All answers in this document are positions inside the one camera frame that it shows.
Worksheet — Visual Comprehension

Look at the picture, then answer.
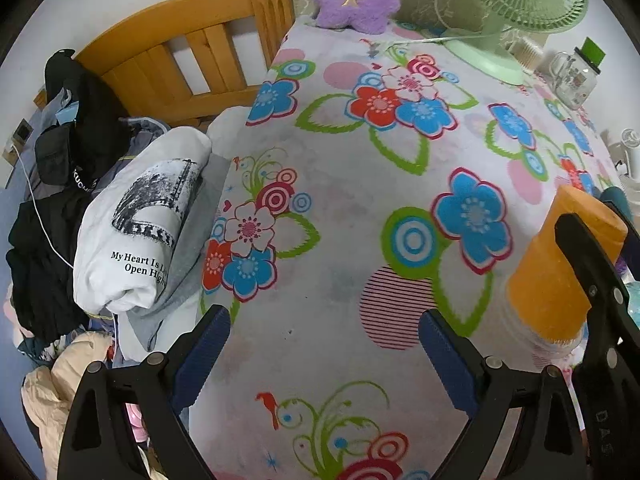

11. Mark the white printed t-shirt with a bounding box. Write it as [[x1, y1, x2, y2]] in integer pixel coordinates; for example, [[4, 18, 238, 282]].
[[73, 126, 212, 315]]

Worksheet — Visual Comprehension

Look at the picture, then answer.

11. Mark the white floor fan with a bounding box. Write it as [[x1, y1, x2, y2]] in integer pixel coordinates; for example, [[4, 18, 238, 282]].
[[608, 128, 640, 183]]

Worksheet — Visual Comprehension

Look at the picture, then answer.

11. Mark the wooden chair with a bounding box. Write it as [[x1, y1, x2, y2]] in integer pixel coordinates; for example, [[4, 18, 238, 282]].
[[28, 0, 294, 124]]

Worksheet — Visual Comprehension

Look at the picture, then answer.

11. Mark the black clothing pile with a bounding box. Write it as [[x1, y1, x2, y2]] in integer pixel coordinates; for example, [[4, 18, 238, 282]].
[[6, 50, 131, 342]]

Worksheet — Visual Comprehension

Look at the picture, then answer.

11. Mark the green cup on jar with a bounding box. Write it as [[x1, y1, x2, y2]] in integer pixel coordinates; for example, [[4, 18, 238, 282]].
[[580, 37, 605, 73]]

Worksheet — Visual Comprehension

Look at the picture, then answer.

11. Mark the purple plastic cup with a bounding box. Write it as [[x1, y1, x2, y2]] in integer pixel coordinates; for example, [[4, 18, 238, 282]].
[[615, 243, 640, 282]]

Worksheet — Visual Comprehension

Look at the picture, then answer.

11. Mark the teal glitter cup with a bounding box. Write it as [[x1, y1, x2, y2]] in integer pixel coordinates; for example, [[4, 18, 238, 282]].
[[625, 281, 640, 327]]

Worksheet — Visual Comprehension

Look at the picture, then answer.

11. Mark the orange plastic cup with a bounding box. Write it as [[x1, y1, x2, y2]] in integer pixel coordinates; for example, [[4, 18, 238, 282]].
[[506, 185, 628, 344]]

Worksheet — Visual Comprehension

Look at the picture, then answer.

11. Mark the white fan cable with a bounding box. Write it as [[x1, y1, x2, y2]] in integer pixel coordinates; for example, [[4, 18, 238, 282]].
[[369, 31, 497, 53]]

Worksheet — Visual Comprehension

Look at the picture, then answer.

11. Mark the teal cup with orange rim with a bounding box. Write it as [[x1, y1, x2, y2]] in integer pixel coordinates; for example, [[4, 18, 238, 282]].
[[600, 186, 639, 240]]

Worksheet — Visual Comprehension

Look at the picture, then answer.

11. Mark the floral tablecloth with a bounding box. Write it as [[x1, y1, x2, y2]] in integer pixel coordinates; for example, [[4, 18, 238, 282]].
[[190, 18, 618, 479]]

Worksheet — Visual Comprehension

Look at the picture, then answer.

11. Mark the cotton swab container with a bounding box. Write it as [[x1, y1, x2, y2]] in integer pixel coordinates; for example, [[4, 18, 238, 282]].
[[508, 37, 544, 75]]

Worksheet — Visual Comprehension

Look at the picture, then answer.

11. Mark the green desk fan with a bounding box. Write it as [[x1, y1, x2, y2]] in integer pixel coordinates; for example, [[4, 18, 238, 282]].
[[444, 0, 588, 86]]

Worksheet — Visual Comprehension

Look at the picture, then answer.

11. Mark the beige jacket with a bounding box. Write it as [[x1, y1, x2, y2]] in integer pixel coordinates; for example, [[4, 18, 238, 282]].
[[21, 332, 113, 479]]

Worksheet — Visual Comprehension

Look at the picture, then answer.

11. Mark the glass mason jar mug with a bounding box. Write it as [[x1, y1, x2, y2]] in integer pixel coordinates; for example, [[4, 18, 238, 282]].
[[549, 48, 601, 110]]

